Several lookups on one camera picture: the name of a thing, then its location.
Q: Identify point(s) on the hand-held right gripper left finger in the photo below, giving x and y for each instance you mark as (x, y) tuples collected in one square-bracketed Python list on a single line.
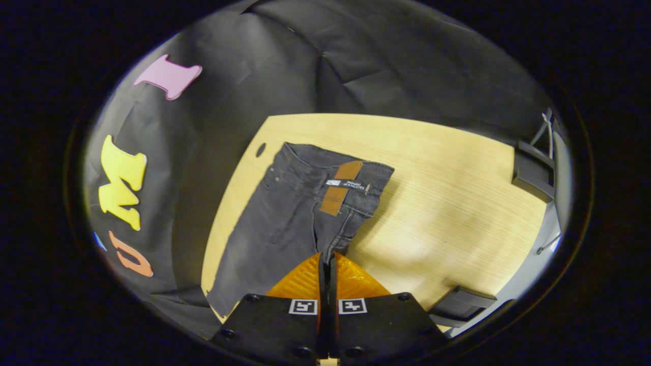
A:
[(269, 325)]

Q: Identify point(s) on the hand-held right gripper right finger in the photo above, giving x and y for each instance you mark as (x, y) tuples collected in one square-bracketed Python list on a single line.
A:
[(381, 325)]

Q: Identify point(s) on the dark grey jeans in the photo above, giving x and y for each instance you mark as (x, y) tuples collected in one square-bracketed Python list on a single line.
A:
[(274, 229)]

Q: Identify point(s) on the black backdrop cloth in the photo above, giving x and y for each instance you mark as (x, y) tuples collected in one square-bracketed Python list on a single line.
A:
[(356, 61)]

